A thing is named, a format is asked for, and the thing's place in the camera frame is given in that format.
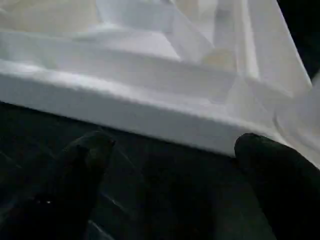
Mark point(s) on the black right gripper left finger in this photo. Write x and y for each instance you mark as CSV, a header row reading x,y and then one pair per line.
x,y
62,195

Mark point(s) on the black work mat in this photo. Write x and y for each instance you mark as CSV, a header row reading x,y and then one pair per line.
x,y
162,187

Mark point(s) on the white plastic table top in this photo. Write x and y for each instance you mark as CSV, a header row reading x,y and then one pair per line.
x,y
125,87

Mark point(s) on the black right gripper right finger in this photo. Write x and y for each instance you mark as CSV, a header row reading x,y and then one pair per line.
x,y
287,190

